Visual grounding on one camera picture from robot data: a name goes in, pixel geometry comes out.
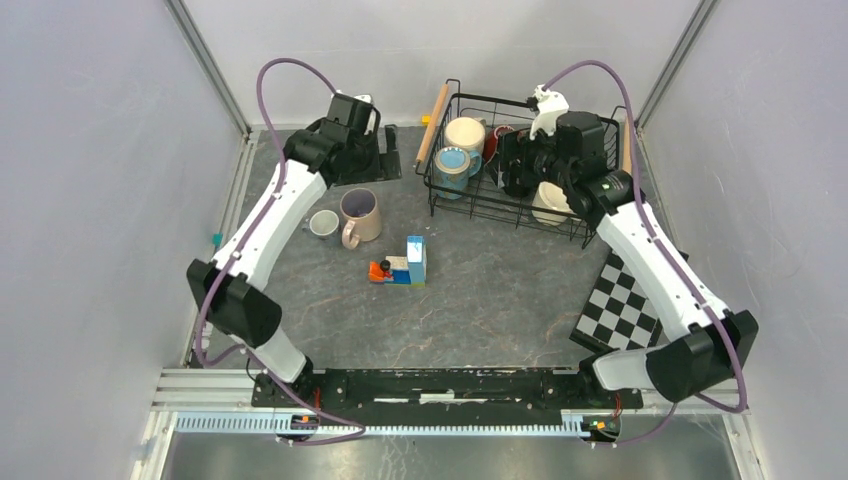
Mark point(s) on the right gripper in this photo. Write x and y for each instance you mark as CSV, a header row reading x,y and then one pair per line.
x,y
517,145

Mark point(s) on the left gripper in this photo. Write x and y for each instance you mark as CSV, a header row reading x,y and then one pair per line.
x,y
392,169

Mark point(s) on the pink mug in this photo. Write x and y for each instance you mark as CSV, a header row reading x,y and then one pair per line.
x,y
362,220

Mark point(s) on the grey blue small cup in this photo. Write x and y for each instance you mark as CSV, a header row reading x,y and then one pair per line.
x,y
323,224

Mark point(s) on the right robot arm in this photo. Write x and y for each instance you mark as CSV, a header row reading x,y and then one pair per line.
x,y
708,342

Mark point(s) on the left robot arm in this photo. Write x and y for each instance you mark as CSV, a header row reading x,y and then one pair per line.
x,y
340,148

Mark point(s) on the red mug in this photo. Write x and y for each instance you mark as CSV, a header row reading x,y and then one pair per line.
x,y
491,141

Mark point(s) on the cream floral mug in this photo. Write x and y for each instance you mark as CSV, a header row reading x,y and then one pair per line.
x,y
466,133

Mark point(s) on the blue mug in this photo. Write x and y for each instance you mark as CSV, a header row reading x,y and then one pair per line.
x,y
453,167

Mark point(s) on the cream cup lower right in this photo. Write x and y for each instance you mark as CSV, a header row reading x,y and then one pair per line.
x,y
550,206

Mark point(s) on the toy block structure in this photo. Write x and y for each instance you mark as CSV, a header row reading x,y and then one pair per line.
x,y
409,269

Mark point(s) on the checkerboard calibration board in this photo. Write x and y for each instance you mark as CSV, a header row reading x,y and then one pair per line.
x,y
617,314

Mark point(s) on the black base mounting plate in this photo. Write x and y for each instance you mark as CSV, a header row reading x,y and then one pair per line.
x,y
458,397

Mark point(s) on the black wire dish rack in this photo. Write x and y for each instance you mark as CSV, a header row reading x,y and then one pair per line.
x,y
483,197

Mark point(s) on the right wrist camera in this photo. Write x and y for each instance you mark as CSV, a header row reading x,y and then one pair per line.
x,y
550,105

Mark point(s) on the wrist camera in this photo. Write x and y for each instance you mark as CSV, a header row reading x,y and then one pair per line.
x,y
550,105
364,98

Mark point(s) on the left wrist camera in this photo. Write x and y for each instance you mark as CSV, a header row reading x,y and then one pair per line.
x,y
364,98

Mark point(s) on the slotted cable duct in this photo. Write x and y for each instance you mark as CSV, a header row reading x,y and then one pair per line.
x,y
284,424

